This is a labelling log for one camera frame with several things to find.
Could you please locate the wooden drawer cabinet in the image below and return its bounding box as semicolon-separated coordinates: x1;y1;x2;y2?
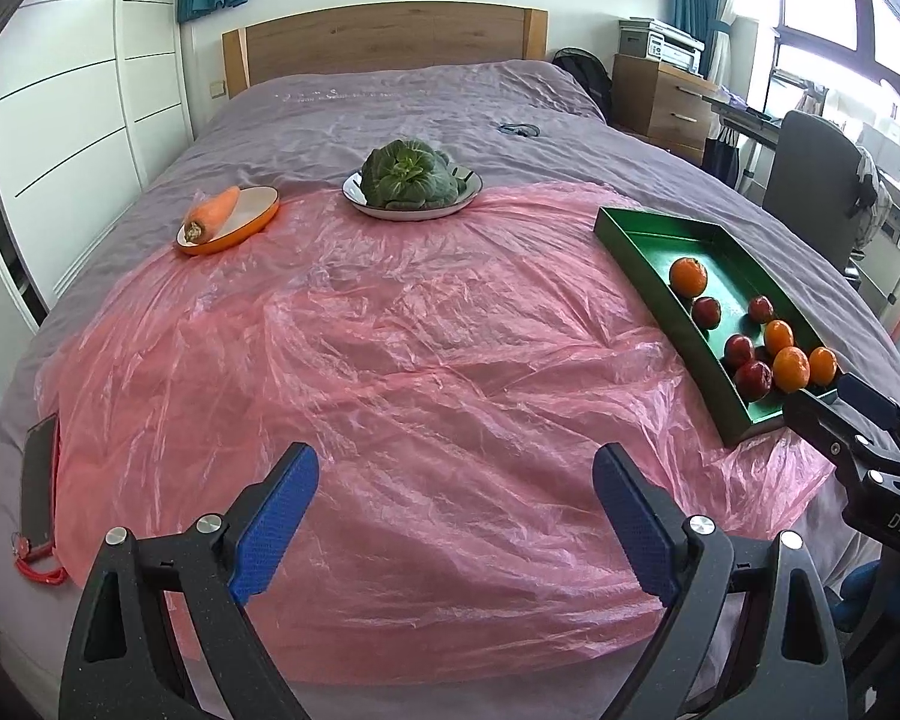
611;54;725;166

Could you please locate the purple bed cover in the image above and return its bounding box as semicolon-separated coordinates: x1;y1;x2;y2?
0;62;900;718

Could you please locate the dark small object on bed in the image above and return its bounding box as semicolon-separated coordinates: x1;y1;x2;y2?
497;122;541;138

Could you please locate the pink plastic sheet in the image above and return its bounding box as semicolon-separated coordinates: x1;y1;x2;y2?
37;184;827;686

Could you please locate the black smartphone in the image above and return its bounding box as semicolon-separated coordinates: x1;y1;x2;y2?
19;415;59;559

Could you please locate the white wardrobe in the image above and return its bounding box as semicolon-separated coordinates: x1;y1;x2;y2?
0;0;193;307

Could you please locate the small red apple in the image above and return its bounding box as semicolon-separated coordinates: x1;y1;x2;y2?
724;333;756;369
733;361;774;403

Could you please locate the orange fruit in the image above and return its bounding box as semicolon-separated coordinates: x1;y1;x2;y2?
772;346;811;394
668;257;709;301
808;346;839;388
763;319;795;358

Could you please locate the green rectangular tray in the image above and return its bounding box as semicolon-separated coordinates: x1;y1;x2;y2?
595;206;823;447

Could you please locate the dark blue bag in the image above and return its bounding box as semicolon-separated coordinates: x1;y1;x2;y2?
702;127;741;188

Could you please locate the orange carrot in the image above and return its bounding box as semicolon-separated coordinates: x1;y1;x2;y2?
183;185;240;245

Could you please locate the grey printer on cabinet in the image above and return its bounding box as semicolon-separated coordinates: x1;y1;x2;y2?
617;18;704;75

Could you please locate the black backpack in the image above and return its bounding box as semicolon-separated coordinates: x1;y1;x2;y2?
553;47;613;122

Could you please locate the wooden headboard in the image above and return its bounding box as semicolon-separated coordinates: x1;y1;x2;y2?
221;2;549;96

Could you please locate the desk with items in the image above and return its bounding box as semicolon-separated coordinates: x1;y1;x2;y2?
710;99;900;314

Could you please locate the grey office chair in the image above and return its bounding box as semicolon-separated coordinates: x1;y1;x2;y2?
763;110;891;273

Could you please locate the orange oval plate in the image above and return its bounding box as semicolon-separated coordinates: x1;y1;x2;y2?
175;187;279;257

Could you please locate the green leafy vegetable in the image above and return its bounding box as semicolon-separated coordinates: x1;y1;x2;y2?
361;138;452;193

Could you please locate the red apple in tray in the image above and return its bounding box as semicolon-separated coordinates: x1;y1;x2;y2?
748;296;775;325
691;296;722;332

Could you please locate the silver metal plate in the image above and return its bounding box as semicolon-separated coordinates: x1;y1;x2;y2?
343;166;484;223

